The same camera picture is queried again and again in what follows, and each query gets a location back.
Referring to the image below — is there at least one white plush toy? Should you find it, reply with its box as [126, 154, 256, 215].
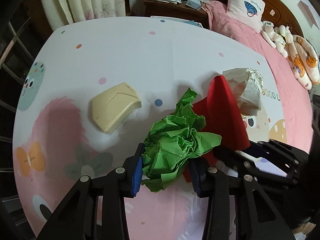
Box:
[261, 21, 290, 58]

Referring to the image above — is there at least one white crumpled paper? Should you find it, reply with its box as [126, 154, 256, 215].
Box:
[222, 68, 263, 116]

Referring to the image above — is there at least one pink bed cover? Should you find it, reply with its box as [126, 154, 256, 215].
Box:
[204, 1, 313, 153]

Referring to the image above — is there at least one cream curtain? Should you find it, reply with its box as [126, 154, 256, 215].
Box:
[41, 0, 126, 31]

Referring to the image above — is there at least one white purple carton box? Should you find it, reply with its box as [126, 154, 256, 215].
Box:
[216, 151, 287, 177]

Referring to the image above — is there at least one blue tissue box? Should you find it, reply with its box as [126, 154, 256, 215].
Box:
[185, 0, 202, 10]

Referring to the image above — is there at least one pink embroidered pillow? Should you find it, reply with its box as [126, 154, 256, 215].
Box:
[226, 0, 265, 33]

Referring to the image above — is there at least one metal window grille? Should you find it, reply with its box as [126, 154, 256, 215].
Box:
[1, 18, 34, 179]

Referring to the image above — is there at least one wooden headboard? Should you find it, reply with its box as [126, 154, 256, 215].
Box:
[216, 0, 304, 37]

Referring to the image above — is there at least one green paper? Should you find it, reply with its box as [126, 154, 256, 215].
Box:
[142, 88, 222, 192]

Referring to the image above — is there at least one wooden nightstand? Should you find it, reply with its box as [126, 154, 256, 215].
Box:
[144, 0, 209, 29]

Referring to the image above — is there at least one cartoon printed tablecloth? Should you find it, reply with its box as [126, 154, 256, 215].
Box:
[13, 17, 312, 234]

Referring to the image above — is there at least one cream plastic case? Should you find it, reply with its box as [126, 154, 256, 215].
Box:
[92, 82, 142, 134]

